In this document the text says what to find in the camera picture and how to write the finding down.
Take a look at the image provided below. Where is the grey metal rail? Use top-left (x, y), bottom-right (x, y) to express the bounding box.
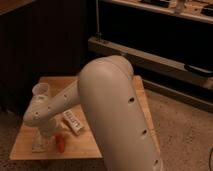
top-left (88, 37), bottom-right (213, 90)

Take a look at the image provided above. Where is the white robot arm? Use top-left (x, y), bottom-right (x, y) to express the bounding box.
top-left (23, 55), bottom-right (164, 171)

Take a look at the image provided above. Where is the white plastic bottle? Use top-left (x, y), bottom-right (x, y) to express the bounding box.
top-left (63, 110), bottom-right (84, 135)

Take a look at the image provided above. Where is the wooden table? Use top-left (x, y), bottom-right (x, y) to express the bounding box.
top-left (9, 76), bottom-right (160, 160)

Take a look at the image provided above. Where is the white snack packet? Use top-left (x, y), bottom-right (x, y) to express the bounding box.
top-left (32, 138), bottom-right (49, 153)

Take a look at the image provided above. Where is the background shelf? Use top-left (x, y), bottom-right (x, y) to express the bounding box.
top-left (102, 0), bottom-right (213, 25)

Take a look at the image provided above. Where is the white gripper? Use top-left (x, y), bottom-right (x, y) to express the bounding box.
top-left (38, 121), bottom-right (59, 143)

